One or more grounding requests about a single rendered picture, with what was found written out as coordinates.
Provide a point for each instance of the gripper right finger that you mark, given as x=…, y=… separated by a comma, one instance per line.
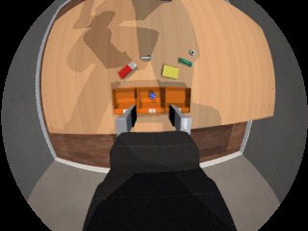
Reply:
x=178, y=120

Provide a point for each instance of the orange divided tray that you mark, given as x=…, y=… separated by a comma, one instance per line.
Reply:
x=123, y=98

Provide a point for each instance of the red and white eraser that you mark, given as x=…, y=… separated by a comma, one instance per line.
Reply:
x=128, y=68

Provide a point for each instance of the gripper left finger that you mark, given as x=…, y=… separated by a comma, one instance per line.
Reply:
x=127, y=121

